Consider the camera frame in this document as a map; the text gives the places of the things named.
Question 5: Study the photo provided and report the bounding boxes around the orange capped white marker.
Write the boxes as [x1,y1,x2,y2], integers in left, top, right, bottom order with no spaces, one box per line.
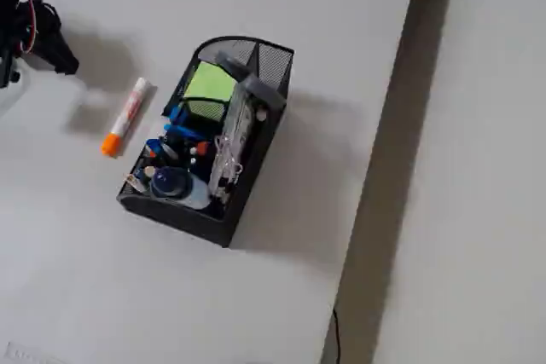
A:
[100,77,148,158]

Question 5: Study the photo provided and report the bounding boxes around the black mesh desk organizer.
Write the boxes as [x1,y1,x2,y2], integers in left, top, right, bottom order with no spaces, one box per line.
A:
[115,34,295,249]

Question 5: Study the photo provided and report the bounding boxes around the blue binder clips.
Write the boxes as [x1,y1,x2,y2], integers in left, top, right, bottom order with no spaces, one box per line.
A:
[168,103,189,126]

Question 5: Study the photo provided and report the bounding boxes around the green sticky note pad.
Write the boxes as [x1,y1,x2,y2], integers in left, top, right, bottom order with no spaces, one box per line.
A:
[183,61,237,103]

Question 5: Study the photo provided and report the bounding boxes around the blue pen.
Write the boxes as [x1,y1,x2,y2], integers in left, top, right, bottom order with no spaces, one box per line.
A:
[164,124,206,142]

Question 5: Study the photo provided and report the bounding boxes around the blue capped bottle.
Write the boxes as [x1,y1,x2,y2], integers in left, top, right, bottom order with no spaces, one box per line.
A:
[148,166,211,211]

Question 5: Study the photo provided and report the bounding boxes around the gray stapler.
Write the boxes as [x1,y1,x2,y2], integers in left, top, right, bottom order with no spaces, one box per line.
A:
[215,50,287,110]

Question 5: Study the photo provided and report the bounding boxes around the red and white servo wire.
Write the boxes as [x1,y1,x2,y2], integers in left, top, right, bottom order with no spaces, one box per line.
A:
[15,0,38,55]

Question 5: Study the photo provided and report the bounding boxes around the thin black cable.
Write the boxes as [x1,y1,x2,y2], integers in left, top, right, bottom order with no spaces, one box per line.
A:
[332,307,343,364]

